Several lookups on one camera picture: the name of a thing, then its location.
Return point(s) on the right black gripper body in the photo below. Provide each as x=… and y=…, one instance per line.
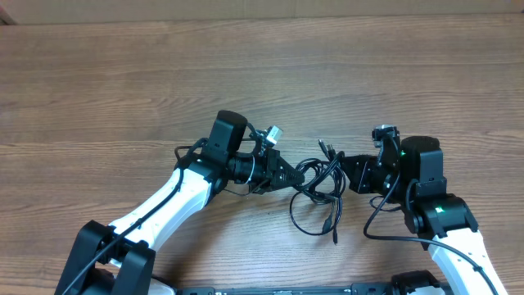
x=371, y=179

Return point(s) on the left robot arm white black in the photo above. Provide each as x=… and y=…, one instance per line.
x=118, y=258

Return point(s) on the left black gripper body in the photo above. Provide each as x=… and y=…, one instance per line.
x=265, y=170

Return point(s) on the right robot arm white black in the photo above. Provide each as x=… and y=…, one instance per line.
x=409, y=172

